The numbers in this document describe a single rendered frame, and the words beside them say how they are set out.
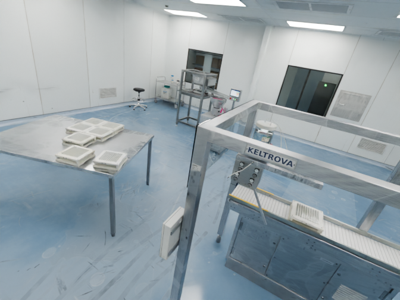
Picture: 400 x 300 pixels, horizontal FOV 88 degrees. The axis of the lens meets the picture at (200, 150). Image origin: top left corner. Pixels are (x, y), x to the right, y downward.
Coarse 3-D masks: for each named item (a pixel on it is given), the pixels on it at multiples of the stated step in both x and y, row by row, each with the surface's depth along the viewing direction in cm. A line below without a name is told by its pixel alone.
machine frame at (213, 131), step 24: (216, 120) 105; (312, 120) 158; (336, 120) 153; (216, 144) 92; (240, 144) 87; (264, 144) 86; (288, 168) 81; (312, 168) 76; (336, 168) 75; (192, 192) 108; (360, 192) 72; (384, 192) 68; (192, 216) 113; (216, 240) 245
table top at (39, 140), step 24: (48, 120) 278; (72, 120) 291; (0, 144) 209; (24, 144) 216; (48, 144) 223; (96, 144) 240; (120, 144) 250; (144, 144) 260; (72, 168) 196; (96, 168) 197; (120, 168) 205
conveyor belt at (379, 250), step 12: (240, 192) 192; (252, 192) 195; (264, 204) 182; (276, 204) 185; (324, 228) 166; (336, 228) 169; (348, 240) 158; (360, 240) 160; (372, 240) 162; (372, 252) 151; (384, 252) 153; (396, 252) 155; (396, 264) 144
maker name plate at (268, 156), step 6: (246, 150) 86; (252, 150) 85; (258, 150) 84; (264, 150) 83; (258, 156) 85; (264, 156) 84; (270, 156) 82; (276, 156) 81; (282, 156) 80; (276, 162) 82; (282, 162) 81; (288, 162) 80; (294, 162) 79; (294, 168) 80
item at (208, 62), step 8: (192, 56) 715; (200, 56) 702; (208, 56) 688; (216, 56) 675; (192, 64) 725; (200, 64) 711; (208, 64) 696; (216, 64) 683; (208, 72) 705; (216, 72) 691; (216, 80) 700; (216, 88) 708
